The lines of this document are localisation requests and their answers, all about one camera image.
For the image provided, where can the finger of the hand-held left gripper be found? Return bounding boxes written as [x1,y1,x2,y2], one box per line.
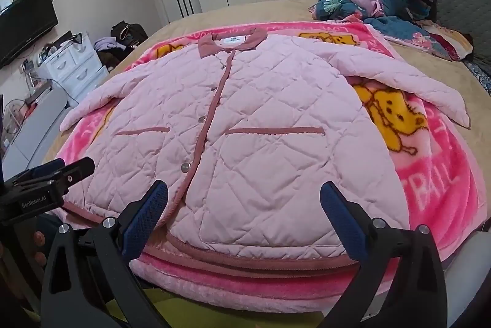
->
[25,158,67,180]
[57,157,96,186]

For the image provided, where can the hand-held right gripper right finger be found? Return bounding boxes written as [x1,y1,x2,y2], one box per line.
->
[318,181,447,328]

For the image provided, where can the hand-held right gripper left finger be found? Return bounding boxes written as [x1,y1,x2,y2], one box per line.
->
[40,180,173,328]

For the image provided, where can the pink quilted jacket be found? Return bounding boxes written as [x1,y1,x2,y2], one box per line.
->
[59,28,472,260]

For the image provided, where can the dark clothes pile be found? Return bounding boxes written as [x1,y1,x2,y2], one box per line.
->
[95,44,135,73]

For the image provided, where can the purple clothes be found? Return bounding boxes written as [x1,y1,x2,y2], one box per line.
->
[93,36,123,52]

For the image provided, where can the person's left hand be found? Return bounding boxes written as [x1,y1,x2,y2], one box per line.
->
[32,230,49,266]

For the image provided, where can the grey cabinet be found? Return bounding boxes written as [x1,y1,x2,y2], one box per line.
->
[8,86,72,175]

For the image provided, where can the small fan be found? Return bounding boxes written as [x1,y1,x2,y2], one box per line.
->
[6,100,29,125]

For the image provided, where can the yellow-green cloth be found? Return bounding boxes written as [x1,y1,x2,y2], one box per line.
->
[103,290,331,328]

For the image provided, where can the white drawer cabinet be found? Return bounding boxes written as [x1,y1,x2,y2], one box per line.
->
[36,32,110,102]

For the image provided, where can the pink printed blanket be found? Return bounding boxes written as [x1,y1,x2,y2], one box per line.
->
[54,21,488,307]

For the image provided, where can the black bag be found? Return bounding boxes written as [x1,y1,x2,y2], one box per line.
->
[110,21,149,45]

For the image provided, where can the black television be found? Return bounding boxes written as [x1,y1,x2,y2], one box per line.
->
[0,0,59,69]

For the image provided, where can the dark patterned pillow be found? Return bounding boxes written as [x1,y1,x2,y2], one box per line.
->
[462,59,491,98]

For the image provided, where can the striped yellow red blanket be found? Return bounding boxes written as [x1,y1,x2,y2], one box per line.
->
[416,19,474,62]

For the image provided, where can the blue floral duvet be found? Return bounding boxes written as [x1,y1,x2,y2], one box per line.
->
[309,0,461,58]

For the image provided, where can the bed with tan sheet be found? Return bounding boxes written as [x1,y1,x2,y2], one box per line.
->
[38,0,491,275]

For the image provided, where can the grey padded headboard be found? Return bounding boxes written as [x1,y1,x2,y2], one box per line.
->
[399,0,491,64]

